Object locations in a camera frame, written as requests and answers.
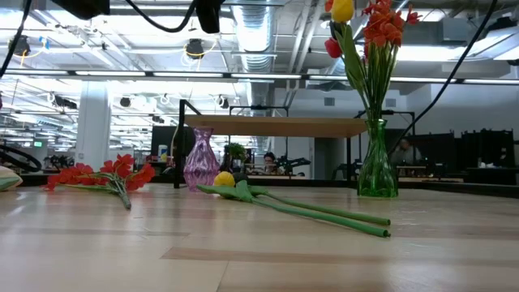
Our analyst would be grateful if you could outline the orange artificial flower bunch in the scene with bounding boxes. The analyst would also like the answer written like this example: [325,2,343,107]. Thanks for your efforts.
[324,0,422,122]

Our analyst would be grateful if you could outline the purple glass vase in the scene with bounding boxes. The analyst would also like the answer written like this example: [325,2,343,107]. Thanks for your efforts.
[182,127,221,192]

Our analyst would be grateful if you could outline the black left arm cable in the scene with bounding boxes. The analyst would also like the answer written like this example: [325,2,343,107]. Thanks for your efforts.
[0,0,33,79]

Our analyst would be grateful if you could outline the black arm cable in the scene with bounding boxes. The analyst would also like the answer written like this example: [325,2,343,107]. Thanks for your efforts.
[388,0,499,157]
[0,0,33,79]

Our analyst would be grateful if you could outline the wooden shelf with black legs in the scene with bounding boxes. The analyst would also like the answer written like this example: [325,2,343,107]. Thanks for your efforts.
[174,99,384,190]

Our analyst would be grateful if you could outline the long ceiling light strip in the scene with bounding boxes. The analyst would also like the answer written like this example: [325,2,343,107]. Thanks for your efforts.
[0,68,519,85]

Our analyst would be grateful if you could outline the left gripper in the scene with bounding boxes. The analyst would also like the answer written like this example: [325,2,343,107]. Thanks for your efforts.
[194,0,225,35]

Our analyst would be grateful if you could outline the potted green plant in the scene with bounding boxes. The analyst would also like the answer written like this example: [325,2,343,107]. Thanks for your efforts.
[224,142,249,174]

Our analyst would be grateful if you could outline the red artificial tulip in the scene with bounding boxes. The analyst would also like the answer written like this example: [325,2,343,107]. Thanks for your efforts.
[324,36,378,121]

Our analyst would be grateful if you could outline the person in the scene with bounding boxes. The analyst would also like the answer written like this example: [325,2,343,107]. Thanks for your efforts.
[392,137,422,166]
[263,152,279,175]

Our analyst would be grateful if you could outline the white building column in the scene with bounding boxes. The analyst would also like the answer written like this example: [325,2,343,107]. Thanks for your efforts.
[75,80,112,171]

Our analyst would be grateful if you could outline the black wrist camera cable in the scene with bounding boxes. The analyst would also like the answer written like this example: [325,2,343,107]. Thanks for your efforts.
[123,0,199,33]

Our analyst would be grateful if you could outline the red artificial flower bunch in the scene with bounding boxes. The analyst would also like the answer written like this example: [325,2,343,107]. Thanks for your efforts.
[44,152,157,211]

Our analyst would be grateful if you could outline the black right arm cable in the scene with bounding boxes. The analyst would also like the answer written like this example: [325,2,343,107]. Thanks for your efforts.
[388,0,499,157]

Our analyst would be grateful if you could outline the black background rig frame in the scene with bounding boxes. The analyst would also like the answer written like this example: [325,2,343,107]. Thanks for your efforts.
[228,104,290,179]

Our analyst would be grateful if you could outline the green glass vase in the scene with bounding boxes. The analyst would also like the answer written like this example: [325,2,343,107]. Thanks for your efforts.
[357,118,400,199]

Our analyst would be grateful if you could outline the black cabinet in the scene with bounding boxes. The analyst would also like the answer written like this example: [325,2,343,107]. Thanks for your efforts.
[460,128,516,170]

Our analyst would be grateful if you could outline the black monitor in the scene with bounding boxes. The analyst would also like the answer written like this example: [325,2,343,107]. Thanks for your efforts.
[150,125,195,157]

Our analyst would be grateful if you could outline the silver ventilation duct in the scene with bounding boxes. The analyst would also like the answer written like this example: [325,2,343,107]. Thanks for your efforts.
[233,0,277,118]

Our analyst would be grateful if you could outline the yellow artificial tulip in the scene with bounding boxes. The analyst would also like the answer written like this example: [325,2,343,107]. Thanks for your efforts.
[330,0,380,121]
[197,171,392,239]

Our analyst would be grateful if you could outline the cream artificial tulip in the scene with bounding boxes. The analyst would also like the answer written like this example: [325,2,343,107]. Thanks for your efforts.
[0,165,24,192]

